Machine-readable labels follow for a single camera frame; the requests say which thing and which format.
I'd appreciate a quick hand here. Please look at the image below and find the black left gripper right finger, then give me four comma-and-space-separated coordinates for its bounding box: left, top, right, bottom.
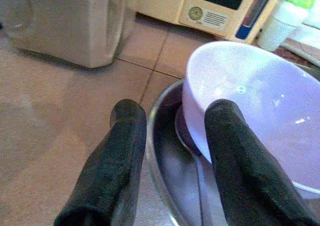
203, 98, 320, 226

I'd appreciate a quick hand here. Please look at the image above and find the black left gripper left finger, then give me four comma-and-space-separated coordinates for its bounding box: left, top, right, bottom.
53, 98, 148, 226

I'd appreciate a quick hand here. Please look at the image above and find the purple plastic bowl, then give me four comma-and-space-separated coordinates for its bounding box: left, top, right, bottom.
181, 40, 320, 199

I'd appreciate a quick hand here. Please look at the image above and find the steel spoon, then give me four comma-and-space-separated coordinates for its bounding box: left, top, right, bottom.
191, 148, 221, 226

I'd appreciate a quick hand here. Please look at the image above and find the wide steel plate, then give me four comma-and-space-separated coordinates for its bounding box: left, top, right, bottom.
146, 63, 320, 226

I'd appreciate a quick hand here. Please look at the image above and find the white blender clear base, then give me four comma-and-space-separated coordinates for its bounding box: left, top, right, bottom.
0, 0, 133, 69

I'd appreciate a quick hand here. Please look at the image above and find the white bottle green cap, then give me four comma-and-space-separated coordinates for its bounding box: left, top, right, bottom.
257, 0, 316, 52

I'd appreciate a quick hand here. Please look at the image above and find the cream water ionizer appliance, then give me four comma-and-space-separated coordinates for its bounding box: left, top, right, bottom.
136, 0, 288, 46

